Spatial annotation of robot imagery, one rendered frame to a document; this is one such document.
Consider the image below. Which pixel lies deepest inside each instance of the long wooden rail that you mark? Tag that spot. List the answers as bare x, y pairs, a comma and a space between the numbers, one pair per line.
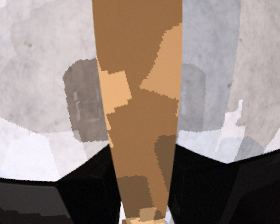
138, 46

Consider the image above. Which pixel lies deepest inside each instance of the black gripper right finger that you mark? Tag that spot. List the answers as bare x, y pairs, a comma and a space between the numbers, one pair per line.
206, 191

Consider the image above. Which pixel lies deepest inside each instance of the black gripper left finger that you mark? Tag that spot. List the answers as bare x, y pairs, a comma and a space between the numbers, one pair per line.
88, 195

